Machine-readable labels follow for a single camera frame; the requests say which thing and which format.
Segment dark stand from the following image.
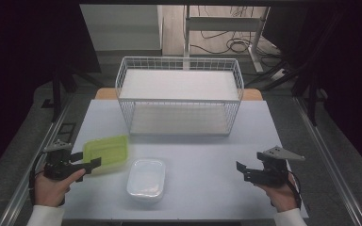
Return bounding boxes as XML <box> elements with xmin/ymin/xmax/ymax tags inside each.
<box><xmin>50</xmin><ymin>60</ymin><xmax>106</xmax><ymax>124</ymax></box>
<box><xmin>244</xmin><ymin>12</ymin><xmax>331</xmax><ymax>127</ymax></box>

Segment white cabinet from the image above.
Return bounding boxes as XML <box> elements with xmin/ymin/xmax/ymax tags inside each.
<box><xmin>79</xmin><ymin>4</ymin><xmax>165</xmax><ymax>52</ymax></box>

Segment white wire basket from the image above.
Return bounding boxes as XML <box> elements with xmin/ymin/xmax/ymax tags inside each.
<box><xmin>114</xmin><ymin>56</ymin><xmax>245</xmax><ymax>137</ymax></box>

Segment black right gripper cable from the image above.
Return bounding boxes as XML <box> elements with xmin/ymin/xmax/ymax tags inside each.
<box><xmin>286</xmin><ymin>175</ymin><xmax>304</xmax><ymax>210</ymax></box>

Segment green plastic food container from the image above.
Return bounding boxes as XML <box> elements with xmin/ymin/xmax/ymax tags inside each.
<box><xmin>82</xmin><ymin>135</ymin><xmax>131</xmax><ymax>175</ymax></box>

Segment white power strip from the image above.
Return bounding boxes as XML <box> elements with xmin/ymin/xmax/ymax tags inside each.
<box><xmin>269</xmin><ymin>68</ymin><xmax>288</xmax><ymax>82</ymax></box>

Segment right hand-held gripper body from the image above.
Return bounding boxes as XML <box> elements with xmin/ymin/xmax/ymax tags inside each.
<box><xmin>256</xmin><ymin>145</ymin><xmax>306</xmax><ymax>189</ymax></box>

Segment person's left hand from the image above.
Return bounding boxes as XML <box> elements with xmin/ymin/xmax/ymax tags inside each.
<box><xmin>33</xmin><ymin>169</ymin><xmax>87</xmax><ymax>208</ymax></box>

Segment white metal desk frame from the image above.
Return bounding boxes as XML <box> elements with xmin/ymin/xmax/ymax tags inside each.
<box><xmin>183</xmin><ymin>4</ymin><xmax>272</xmax><ymax>74</ymax></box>

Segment person's right hand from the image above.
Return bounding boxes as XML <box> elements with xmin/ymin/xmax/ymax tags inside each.
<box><xmin>254</xmin><ymin>173</ymin><xmax>300</xmax><ymax>214</ymax></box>

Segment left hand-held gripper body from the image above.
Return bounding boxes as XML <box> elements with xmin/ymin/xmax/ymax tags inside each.
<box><xmin>42</xmin><ymin>139</ymin><xmax>87</xmax><ymax>183</ymax></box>

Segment metal floor rail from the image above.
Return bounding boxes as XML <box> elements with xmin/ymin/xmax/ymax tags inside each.
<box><xmin>292</xmin><ymin>96</ymin><xmax>362</xmax><ymax>226</ymax></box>
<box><xmin>0</xmin><ymin>93</ymin><xmax>74</xmax><ymax>226</ymax></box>

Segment wooden table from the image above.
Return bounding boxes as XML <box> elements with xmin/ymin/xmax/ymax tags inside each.
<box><xmin>93</xmin><ymin>87</ymin><xmax>264</xmax><ymax>102</ymax></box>

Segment clear plastic food container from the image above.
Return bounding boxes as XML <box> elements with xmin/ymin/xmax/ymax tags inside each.
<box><xmin>125</xmin><ymin>157</ymin><xmax>167</xmax><ymax>202</ymax></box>

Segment black floor cables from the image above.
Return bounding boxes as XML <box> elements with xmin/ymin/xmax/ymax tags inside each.
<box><xmin>189</xmin><ymin>5</ymin><xmax>282</xmax><ymax>59</ymax></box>

